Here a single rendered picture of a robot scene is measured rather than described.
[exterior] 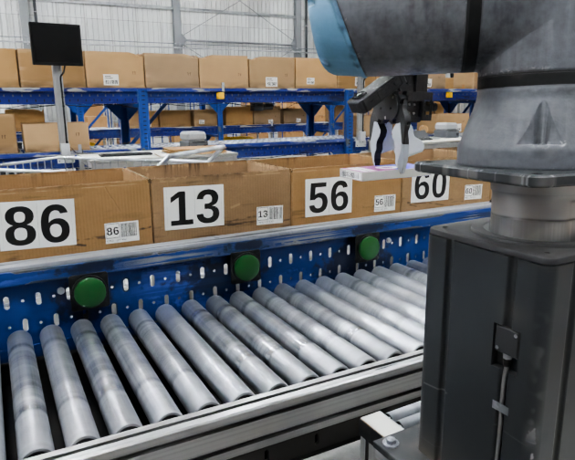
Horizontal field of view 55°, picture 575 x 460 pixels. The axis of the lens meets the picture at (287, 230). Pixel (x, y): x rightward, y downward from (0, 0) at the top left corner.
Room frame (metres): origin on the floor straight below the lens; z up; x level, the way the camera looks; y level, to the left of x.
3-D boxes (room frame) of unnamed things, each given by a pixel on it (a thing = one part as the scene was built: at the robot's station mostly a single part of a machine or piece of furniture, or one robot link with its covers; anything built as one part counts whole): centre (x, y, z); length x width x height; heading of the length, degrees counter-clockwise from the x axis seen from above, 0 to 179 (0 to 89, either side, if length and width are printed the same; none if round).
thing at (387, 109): (1.07, -0.22, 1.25); 0.09 x 0.08 x 0.12; 116
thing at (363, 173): (1.06, -0.19, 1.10); 0.16 x 0.07 x 0.02; 117
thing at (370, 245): (1.57, -0.24, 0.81); 0.07 x 0.01 x 0.07; 118
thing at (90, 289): (1.20, 0.45, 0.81); 0.07 x 0.01 x 0.07; 118
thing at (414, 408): (0.85, -0.28, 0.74); 0.28 x 0.02 x 0.02; 120
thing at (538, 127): (0.65, -0.30, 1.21); 0.19 x 0.19 x 0.10
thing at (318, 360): (1.16, 0.02, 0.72); 0.52 x 0.05 x 0.05; 28
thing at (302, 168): (1.75, -0.12, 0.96); 0.39 x 0.29 x 0.17; 118
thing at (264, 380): (1.10, 0.13, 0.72); 0.52 x 0.05 x 0.05; 28
